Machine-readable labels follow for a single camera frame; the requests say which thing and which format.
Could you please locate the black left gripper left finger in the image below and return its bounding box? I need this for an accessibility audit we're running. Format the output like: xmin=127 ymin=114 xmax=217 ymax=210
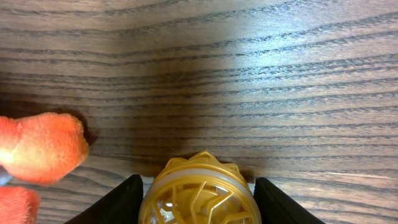
xmin=65 ymin=174 xmax=144 ymax=224

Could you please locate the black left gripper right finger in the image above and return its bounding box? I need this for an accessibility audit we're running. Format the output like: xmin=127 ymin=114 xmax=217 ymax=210
xmin=254 ymin=177 xmax=325 ymax=224

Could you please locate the yellow round wheel toy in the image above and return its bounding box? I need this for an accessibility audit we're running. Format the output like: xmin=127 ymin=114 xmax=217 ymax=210
xmin=139 ymin=151 xmax=262 ymax=224

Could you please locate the white orange plush duck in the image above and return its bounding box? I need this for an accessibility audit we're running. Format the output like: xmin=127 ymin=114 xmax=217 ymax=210
xmin=1 ymin=113 xmax=89 ymax=223

